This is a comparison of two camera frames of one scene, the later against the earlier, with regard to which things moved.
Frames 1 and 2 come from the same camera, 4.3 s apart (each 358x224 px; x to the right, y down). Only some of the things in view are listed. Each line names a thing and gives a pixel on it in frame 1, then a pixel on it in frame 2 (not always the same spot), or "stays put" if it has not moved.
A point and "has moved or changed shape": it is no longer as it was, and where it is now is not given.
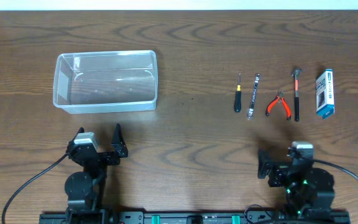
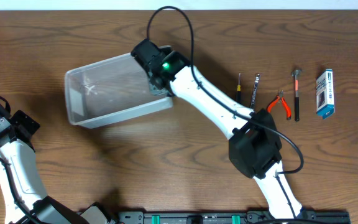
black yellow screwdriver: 237,105 stays put
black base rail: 198,217 stays put
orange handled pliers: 279,96 stays put
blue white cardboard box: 325,103 stays put
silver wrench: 250,112 stays put
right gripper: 280,170 to 150,74
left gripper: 117,147 to 22,122
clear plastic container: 105,81 has moved or changed shape
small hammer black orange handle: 295,72 stays put
